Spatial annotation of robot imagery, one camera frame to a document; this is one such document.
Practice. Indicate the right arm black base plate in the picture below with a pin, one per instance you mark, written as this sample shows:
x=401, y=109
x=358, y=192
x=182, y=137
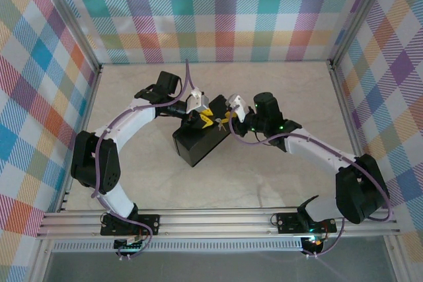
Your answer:
x=287, y=222

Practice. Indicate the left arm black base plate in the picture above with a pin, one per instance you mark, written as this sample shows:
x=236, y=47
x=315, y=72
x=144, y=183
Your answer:
x=148, y=224

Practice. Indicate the small key bunch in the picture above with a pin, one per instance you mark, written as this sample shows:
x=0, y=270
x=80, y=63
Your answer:
x=222, y=126

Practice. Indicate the aluminium frame post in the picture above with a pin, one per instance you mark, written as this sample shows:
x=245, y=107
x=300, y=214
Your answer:
x=70, y=14
x=359, y=14

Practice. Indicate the aluminium frame leg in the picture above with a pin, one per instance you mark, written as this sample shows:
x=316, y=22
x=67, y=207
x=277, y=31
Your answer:
x=39, y=262
x=398, y=262

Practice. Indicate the black starry night tin box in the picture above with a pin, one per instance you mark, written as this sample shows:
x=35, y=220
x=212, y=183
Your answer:
x=198, y=143

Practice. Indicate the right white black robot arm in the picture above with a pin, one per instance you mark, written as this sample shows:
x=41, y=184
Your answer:
x=357, y=189

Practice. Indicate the left green controller board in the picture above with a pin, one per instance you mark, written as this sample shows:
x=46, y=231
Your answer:
x=130, y=245

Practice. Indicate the grey metal shelf plate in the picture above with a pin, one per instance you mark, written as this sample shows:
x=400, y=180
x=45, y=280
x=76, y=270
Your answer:
x=215, y=267

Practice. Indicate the right controller board orange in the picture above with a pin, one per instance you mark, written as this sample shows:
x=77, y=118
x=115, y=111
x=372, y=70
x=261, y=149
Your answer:
x=314, y=241

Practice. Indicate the long aluminium base rail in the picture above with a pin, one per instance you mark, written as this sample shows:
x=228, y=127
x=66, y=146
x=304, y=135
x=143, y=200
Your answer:
x=215, y=222

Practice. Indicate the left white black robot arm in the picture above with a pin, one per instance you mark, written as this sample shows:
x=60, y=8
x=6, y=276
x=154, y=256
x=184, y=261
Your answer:
x=96, y=163

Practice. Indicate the aluminium table edge rail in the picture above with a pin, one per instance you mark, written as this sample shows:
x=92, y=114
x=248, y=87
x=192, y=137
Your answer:
x=88, y=110
x=348, y=113

